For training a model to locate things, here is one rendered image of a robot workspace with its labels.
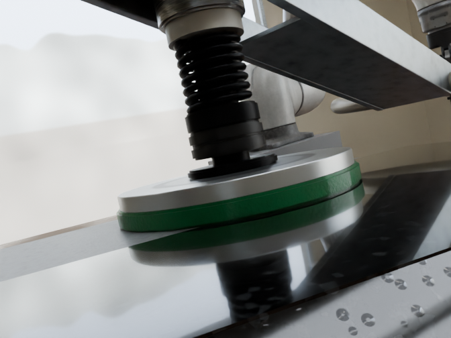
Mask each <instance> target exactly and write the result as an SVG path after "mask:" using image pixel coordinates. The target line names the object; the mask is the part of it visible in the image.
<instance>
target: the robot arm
mask: <svg viewBox="0 0 451 338"><path fill-rule="evenodd" d="M412 2H413V4H414V5H415V8H416V9H417V16H418V18H419V23H420V25H421V28H422V32H423V33H424V34H425V33H428V35H426V39H427V42H428V48H429V49H430V50H431V49H435V48H439V47H441V52H442V54H441V55H439V56H441V57H442V58H443V59H445V60H446V61H448V62H449V63H451V0H412ZM293 17H295V15H293V14H291V13H289V12H288V11H285V10H283V22H284V21H287V20H289V19H291V18H293ZM244 72H246V73H248V78H247V79H246V80H245V81H248V82H249V83H250V88H248V89H246V90H245V91H251V92H252V96H251V97H250V98H249V99H245V100H242V101H255V103H258V109H259V113H260V119H258V120H259V122H262V126H263V130H264V131H262V135H264V136H265V140H266V144H265V145H264V147H261V148H256V149H253V150H249V152H256V151H260V150H270V149H274V148H278V147H280V146H284V145H287V144H290V143H293V142H297V141H299V140H302V139H306V138H309V137H313V136H314V134H313V132H300V131H299V130H298V128H297V124H296V121H295V117H297V116H300V115H304V114H306V113H308V112H310V111H312V110H314V109H315V108H316V107H318V106H319V104H320V103H321V102H322V101H323V99H324V97H325V91H322V90H319V89H317V88H314V87H311V86H309V85H306V84H303V83H301V82H298V81H296V80H293V79H290V78H287V77H285V76H282V75H279V74H277V73H274V72H271V71H269V70H266V69H263V68H261V67H258V66H255V65H253V64H248V65H247V67H246V69H245V70H244ZM240 102H241V101H240Z"/></svg>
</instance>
